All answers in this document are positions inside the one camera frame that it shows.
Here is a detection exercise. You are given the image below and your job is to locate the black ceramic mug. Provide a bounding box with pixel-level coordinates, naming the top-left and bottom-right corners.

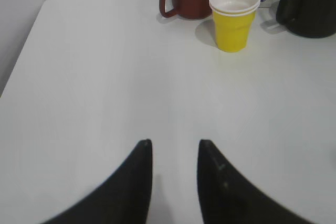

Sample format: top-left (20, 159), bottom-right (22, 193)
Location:
top-left (276, 0), bottom-right (335, 38)

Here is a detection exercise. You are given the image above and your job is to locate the yellow paper cup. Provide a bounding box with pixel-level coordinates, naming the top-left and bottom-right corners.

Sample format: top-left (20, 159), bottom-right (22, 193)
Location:
top-left (209, 0), bottom-right (261, 52)

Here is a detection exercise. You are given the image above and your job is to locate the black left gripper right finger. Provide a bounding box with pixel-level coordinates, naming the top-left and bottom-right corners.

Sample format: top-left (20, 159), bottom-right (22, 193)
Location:
top-left (197, 140), bottom-right (308, 223)

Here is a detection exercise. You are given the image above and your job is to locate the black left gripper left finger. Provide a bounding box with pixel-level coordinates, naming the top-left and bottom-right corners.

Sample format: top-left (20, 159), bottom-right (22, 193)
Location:
top-left (46, 139), bottom-right (153, 223)

